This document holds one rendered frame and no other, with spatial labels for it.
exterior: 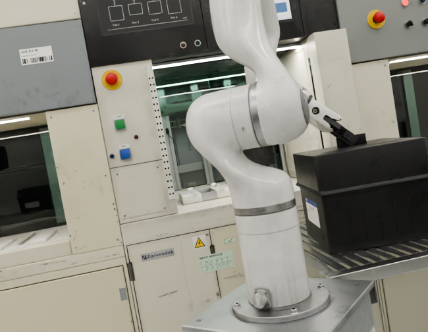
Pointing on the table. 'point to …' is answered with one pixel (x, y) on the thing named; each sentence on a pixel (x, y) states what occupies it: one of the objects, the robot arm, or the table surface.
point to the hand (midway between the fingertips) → (347, 138)
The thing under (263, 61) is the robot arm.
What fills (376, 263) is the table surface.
